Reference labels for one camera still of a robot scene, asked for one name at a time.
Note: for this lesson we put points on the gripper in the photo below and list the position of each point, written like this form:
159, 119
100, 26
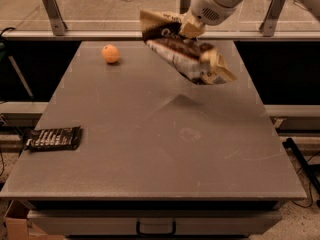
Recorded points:
204, 8

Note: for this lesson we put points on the brown sea salt chip bag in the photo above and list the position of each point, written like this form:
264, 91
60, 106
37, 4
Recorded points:
198, 62

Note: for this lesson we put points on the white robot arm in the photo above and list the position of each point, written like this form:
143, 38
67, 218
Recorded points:
214, 12

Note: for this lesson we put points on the orange fruit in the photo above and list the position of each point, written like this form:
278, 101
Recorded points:
110, 54

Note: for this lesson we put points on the black stand leg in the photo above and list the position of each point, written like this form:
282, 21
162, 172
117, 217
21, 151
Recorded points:
311, 171

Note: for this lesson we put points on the black snack bar wrapper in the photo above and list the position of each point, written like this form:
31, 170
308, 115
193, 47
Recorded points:
53, 139

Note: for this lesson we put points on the cardboard box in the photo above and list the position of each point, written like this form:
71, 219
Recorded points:
19, 228

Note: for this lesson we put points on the middle metal bracket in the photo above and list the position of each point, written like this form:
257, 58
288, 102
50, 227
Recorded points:
184, 6

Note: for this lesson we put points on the metal bracket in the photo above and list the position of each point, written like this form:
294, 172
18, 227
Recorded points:
269, 23
184, 6
58, 26

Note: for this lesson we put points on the right metal bracket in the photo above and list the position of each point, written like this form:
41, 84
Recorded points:
269, 23

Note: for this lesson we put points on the left metal bracket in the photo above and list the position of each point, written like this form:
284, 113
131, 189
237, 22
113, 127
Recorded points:
58, 26

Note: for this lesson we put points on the grey drawer with black handle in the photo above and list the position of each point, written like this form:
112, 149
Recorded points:
154, 223

